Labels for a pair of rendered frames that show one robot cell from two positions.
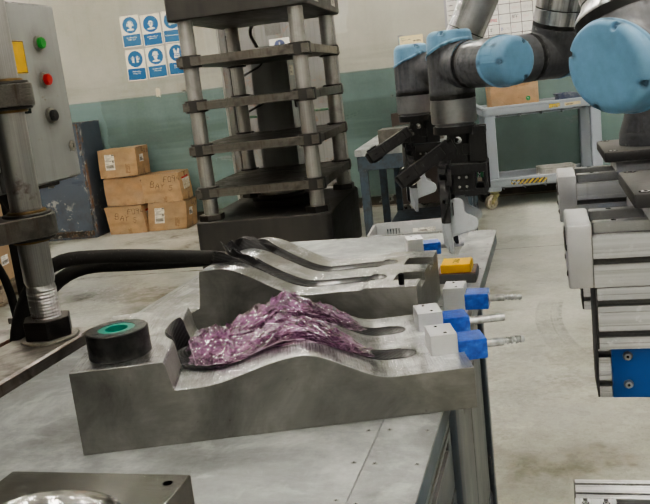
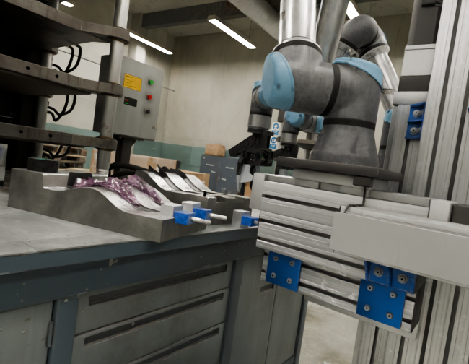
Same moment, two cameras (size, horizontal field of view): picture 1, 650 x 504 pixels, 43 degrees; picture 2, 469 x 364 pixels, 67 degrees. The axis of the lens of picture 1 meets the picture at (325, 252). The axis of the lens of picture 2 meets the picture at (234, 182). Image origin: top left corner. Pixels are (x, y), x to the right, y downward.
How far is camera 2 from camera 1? 69 cm
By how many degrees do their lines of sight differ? 22
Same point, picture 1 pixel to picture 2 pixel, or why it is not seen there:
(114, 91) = not seen: hidden behind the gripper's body
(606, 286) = (265, 210)
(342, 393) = (104, 213)
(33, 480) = not seen: outside the picture
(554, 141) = not seen: hidden behind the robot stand
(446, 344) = (167, 210)
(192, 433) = (45, 211)
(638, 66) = (274, 75)
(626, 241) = (278, 187)
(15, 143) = (107, 108)
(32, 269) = (99, 160)
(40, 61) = (148, 89)
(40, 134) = (138, 117)
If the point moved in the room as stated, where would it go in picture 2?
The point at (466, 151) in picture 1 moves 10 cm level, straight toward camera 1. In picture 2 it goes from (259, 142) to (243, 139)
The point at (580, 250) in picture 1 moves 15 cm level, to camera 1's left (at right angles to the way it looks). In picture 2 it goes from (257, 187) to (203, 178)
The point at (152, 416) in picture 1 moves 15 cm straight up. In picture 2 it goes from (33, 197) to (39, 142)
